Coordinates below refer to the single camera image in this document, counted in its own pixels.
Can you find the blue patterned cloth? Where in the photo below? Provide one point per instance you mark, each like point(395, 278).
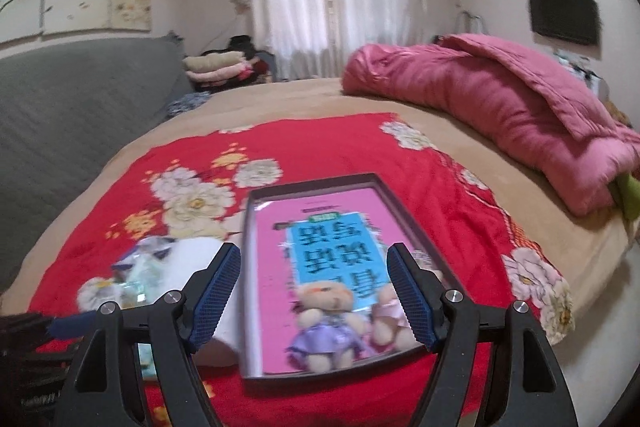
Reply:
point(190, 103)

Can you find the black bag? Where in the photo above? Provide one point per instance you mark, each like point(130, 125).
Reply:
point(242, 44)

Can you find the shallow grey box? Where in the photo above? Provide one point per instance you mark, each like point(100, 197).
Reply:
point(248, 282)

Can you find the grey padded headboard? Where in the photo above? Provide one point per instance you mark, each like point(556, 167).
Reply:
point(75, 107)

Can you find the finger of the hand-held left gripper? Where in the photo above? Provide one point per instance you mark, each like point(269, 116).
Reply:
point(72, 324)

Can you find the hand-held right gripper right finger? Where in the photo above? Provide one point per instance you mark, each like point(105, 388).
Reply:
point(410, 302)

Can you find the cluttered side table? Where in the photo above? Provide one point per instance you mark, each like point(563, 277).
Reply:
point(580, 72)

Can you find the bed with beige sheet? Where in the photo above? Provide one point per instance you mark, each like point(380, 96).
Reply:
point(310, 99)

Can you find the black wall television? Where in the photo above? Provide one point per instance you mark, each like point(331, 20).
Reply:
point(562, 14)

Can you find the pink book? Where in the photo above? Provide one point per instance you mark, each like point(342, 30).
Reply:
point(280, 219)

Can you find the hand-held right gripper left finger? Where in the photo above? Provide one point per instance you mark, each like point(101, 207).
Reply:
point(215, 302)

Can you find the white and blue snack packet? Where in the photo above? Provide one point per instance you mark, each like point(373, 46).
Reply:
point(140, 267)

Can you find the green cloth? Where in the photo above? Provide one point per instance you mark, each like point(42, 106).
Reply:
point(629, 194)

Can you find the teddy bear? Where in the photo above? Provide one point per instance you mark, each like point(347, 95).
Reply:
point(325, 337)
point(385, 322)

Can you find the stack of folded clothes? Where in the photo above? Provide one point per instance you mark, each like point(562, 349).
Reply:
point(215, 67)

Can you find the pink quilt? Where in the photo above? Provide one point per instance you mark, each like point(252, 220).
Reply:
point(475, 97)

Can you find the red floral blanket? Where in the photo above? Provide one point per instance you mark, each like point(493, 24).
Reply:
point(325, 157)

